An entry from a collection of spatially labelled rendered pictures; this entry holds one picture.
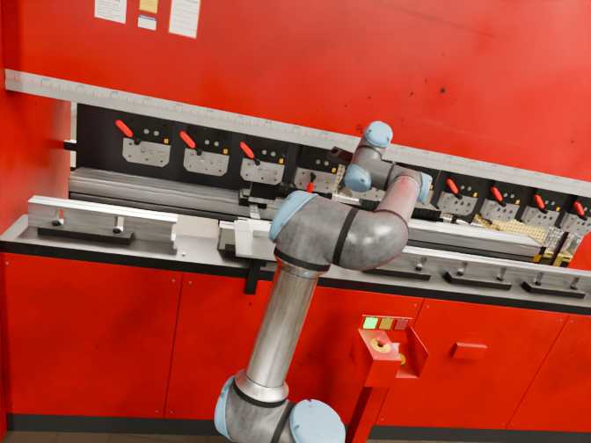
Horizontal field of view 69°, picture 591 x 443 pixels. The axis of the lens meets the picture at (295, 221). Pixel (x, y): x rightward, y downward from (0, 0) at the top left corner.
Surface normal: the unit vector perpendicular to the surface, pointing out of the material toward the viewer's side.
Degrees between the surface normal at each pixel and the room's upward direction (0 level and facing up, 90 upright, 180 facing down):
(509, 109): 90
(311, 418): 7
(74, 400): 90
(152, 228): 90
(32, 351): 90
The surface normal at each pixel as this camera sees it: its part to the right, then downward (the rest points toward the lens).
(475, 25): 0.15, 0.41
